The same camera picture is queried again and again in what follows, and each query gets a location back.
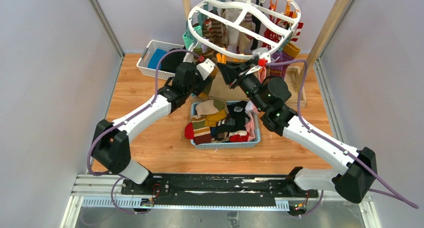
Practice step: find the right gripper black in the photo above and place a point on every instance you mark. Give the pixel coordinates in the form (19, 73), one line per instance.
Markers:
(230, 71)

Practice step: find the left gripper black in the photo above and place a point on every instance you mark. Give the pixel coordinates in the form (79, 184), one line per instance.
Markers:
(202, 84)

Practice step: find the mint green sock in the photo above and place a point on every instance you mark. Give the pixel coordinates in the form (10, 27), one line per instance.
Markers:
(188, 38)

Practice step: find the striped olive sock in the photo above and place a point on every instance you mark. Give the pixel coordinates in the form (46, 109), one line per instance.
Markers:
(201, 132)

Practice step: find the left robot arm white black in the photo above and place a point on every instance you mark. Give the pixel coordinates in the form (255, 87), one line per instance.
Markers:
(111, 142)

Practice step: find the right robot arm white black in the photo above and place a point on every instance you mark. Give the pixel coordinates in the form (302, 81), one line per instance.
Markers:
(352, 170)

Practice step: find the black clothes in basket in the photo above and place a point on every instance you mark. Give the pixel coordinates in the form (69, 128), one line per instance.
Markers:
(172, 61)

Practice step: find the mustard yellow sock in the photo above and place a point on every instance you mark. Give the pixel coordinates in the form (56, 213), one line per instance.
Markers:
(211, 120)

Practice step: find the black sock in basket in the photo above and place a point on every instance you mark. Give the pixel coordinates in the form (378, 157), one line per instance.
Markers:
(237, 111)

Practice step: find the red sock in basket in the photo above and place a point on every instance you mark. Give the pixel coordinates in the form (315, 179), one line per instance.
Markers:
(189, 131)

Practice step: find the blue cloth in basket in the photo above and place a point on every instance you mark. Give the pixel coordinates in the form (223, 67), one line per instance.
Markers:
(155, 59)

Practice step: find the red patterned sock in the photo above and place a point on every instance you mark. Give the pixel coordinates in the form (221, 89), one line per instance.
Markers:
(293, 37)

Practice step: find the white laundry basket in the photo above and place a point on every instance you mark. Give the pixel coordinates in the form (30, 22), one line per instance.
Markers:
(149, 58)

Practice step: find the pink sock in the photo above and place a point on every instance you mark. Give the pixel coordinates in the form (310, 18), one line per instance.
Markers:
(251, 109)

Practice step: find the maroon purple striped sock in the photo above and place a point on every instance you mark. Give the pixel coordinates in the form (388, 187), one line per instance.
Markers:
(288, 53)

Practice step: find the blue sock basket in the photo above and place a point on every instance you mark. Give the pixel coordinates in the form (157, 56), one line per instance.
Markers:
(227, 134)

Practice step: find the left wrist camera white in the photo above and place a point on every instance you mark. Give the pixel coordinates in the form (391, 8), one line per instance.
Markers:
(205, 68)

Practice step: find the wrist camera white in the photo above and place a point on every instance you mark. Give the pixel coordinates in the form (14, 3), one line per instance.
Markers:
(205, 68)
(261, 57)

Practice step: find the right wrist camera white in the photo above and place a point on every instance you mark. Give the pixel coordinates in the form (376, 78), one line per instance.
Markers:
(261, 57)

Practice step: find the wooden rack frame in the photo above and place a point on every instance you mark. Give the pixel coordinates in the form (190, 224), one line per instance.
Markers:
(263, 13)

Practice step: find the black mounting base plate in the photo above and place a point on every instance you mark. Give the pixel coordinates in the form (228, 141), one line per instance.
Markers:
(220, 191)

